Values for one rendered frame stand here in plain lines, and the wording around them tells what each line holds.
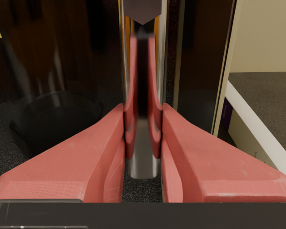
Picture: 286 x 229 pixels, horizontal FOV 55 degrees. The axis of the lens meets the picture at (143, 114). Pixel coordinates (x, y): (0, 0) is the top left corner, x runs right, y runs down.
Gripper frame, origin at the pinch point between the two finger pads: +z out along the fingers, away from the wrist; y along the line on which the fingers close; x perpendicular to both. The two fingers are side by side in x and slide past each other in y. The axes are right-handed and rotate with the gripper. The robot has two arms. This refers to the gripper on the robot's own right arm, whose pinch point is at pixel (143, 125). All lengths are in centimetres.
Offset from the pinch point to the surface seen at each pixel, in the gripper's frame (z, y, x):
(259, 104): 32.2, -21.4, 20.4
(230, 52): 5.3, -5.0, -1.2
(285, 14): 48, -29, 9
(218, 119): 5.2, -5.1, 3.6
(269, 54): 48, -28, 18
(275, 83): 40, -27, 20
